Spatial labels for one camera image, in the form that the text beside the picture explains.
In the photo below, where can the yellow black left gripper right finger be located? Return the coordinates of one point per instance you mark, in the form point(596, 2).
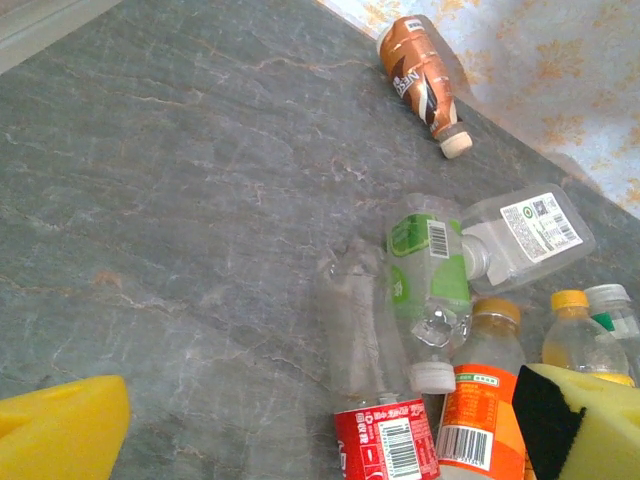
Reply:
point(600, 430)

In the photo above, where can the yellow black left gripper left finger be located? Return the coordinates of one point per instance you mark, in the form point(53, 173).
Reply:
point(60, 430)

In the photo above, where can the red cola label bottle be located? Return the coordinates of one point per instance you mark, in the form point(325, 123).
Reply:
point(380, 440)

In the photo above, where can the clear bottle green label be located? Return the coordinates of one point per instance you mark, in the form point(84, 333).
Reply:
point(430, 280)

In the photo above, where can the yellow label bottle yellow cap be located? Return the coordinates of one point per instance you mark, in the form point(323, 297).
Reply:
point(580, 340)

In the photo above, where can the clear bottle grey cap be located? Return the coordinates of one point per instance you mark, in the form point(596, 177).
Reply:
point(620, 315)

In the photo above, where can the orange label bottle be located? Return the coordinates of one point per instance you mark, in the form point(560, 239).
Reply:
point(480, 400)

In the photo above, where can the flat clear bottle white label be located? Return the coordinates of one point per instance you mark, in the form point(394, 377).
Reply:
point(535, 235)

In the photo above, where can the brown coffee bottle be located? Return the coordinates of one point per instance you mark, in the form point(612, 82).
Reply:
point(420, 75)

